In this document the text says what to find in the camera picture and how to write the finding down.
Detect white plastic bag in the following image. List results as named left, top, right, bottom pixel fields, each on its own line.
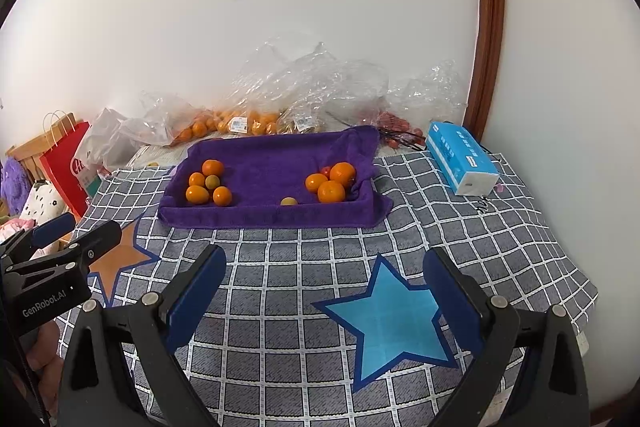
left=75, top=107, right=131, bottom=180

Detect black eyeglasses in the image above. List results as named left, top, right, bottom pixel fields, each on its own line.
left=377, top=129, right=428, bottom=150

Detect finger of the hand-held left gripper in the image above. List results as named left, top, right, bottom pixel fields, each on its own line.
left=0, top=213, right=77, bottom=261
left=30, top=221, right=123, bottom=271

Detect wooden headboard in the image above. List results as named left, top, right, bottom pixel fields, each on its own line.
left=5, top=132, right=56, bottom=182

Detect brown wooden door frame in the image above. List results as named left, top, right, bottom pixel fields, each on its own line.
left=462, top=0, right=506, bottom=142

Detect grey checkered star blanket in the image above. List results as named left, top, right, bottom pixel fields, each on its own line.
left=52, top=149, right=599, bottom=427

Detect pile of bagged cherry tomatoes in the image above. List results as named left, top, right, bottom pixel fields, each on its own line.
left=372, top=107, right=426, bottom=148

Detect blue tissue pack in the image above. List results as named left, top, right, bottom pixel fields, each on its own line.
left=425, top=121, right=501, bottom=196

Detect pink patterned quilt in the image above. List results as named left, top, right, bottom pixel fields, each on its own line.
left=0, top=217, right=36, bottom=243

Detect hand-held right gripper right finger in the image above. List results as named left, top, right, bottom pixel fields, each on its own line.
left=422, top=248, right=591, bottom=427

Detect person's left hand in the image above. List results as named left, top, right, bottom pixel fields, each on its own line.
left=25, top=322, right=63, bottom=388

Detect purple plush cushion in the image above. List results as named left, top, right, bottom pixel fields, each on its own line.
left=0, top=157, right=33, bottom=215

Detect white dotted plush pillow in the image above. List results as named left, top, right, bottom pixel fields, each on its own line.
left=21, top=179, right=68, bottom=228

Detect pile of bagged tangerines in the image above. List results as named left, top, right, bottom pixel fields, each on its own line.
left=172, top=107, right=281, bottom=145

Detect purple towel covered tray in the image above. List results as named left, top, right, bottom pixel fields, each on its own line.
left=157, top=125, right=394, bottom=230

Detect red paper shopping bag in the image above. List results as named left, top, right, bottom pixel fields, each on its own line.
left=39, top=110, right=96, bottom=219

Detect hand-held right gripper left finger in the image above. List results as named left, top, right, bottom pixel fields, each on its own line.
left=57, top=243, right=227, bottom=427

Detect clear plastic bag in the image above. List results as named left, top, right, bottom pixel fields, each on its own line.
left=230, top=34, right=391, bottom=135
left=380, top=59, right=468, bottom=142
left=120, top=91, right=211, bottom=148

